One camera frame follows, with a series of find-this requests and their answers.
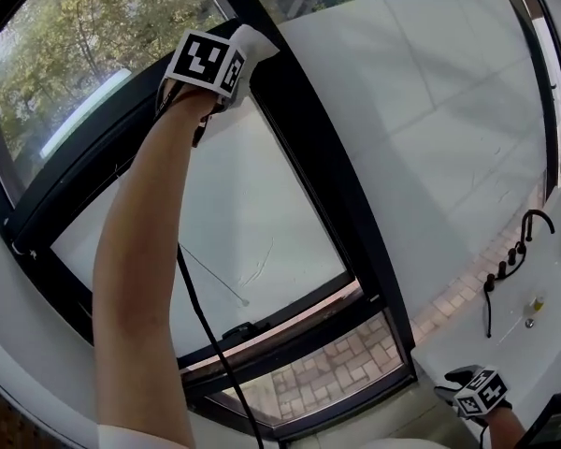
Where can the white sink basin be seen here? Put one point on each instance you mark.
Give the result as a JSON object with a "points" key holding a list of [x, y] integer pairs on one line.
{"points": [[495, 358]]}

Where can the person's left forearm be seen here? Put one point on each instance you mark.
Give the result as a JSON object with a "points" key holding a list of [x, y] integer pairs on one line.
{"points": [[135, 274]]}

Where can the person's right forearm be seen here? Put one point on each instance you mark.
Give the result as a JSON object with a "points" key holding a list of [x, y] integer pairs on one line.
{"points": [[505, 430]]}

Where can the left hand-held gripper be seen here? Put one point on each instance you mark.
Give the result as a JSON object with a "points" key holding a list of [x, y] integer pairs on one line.
{"points": [[201, 61]]}

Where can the metal sink drain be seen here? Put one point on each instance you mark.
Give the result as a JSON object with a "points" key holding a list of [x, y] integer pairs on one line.
{"points": [[529, 323]]}

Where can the black window frame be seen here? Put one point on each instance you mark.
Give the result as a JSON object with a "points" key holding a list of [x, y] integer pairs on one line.
{"points": [[327, 134]]}

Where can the green tree outside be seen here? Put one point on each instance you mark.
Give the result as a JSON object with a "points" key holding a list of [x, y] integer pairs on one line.
{"points": [[75, 31]]}

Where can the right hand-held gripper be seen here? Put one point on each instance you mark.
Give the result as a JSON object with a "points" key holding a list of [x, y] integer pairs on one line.
{"points": [[481, 393]]}

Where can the white cleaning cloth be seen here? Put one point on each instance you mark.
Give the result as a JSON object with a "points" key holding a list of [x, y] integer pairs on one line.
{"points": [[257, 47]]}

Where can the small yellow bottle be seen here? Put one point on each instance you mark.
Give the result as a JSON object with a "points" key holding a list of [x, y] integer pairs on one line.
{"points": [[537, 303]]}

